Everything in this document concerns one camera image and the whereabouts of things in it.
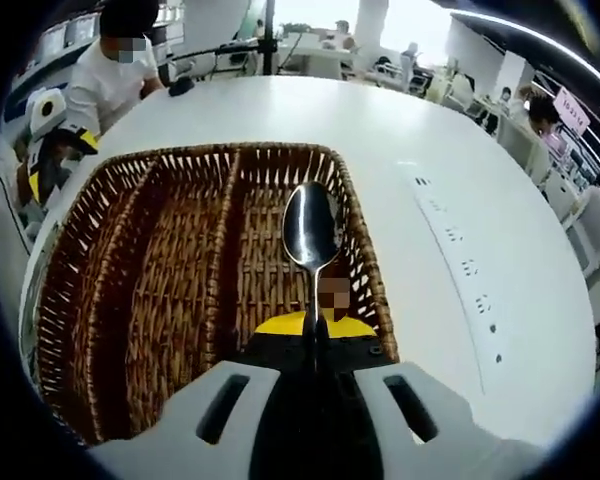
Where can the white storage bins shelf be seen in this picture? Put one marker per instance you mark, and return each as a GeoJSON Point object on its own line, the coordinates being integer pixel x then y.
{"type": "Point", "coordinates": [72, 32]}

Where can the ceiling light strip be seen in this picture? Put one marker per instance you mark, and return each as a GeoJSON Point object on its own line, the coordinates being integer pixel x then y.
{"type": "Point", "coordinates": [530, 27]}

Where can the person's left hand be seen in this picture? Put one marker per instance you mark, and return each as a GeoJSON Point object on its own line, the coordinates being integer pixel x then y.
{"type": "Point", "coordinates": [60, 160]}

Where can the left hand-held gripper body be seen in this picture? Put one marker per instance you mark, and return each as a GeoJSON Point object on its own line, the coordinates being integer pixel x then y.
{"type": "Point", "coordinates": [40, 122]}

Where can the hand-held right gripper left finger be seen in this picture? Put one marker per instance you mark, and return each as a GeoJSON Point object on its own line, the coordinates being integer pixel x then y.
{"type": "Point", "coordinates": [205, 425]}

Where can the brown wicker storage tray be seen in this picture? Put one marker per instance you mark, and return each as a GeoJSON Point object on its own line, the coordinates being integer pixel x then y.
{"type": "Point", "coordinates": [180, 280]}

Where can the small black device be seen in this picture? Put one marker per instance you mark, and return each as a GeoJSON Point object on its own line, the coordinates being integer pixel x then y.
{"type": "Point", "coordinates": [180, 87]}

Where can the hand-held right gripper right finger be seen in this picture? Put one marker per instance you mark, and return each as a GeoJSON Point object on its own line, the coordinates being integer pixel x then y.
{"type": "Point", "coordinates": [430, 430]}

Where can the pink sign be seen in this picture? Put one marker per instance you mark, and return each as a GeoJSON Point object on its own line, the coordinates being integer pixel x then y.
{"type": "Point", "coordinates": [572, 112]}

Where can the black screen stand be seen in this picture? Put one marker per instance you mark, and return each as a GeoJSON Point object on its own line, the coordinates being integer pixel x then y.
{"type": "Point", "coordinates": [268, 40]}

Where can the silver metal spoon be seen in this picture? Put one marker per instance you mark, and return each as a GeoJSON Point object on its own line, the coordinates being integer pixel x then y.
{"type": "Point", "coordinates": [307, 230]}

